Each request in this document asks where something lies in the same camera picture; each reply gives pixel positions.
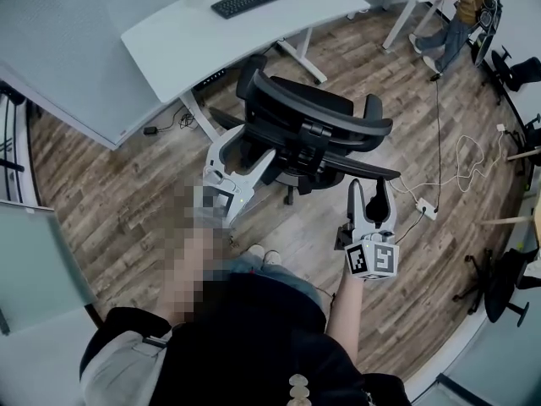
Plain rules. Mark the grey shoulder bag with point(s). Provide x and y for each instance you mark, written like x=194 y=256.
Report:
x=118 y=370

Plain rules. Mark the person's black shirt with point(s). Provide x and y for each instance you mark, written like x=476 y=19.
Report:
x=253 y=345

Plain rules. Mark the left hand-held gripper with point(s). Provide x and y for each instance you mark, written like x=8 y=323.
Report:
x=230 y=197

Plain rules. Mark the beige hair clip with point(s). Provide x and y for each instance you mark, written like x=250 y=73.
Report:
x=298 y=389

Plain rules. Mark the white power strip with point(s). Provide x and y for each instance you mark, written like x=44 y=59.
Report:
x=426 y=209

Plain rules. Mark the white desk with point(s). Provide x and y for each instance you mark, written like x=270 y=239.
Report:
x=203 y=32

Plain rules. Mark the person's left forearm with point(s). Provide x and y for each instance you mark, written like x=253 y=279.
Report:
x=194 y=269

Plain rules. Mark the white partition panel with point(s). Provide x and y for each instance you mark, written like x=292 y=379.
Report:
x=63 y=49

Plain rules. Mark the person's right forearm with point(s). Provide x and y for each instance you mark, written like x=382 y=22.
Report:
x=346 y=319

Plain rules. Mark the person's blue jeans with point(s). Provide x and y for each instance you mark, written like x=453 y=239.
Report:
x=291 y=279

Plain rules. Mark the black swivel chair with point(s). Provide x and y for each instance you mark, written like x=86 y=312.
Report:
x=522 y=70
x=503 y=286

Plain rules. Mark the black metal frame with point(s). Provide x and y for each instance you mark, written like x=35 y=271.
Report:
x=10 y=142

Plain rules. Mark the black office chair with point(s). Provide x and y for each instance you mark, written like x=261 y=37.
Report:
x=296 y=95

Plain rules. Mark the white charger plug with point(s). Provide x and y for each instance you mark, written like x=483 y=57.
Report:
x=501 y=127

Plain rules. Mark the frosted glass panel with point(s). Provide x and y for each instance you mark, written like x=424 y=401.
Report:
x=38 y=269

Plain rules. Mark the person's pale shoes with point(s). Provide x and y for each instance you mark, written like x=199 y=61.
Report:
x=262 y=255

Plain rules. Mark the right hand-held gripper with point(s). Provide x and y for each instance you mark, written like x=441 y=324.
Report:
x=372 y=256

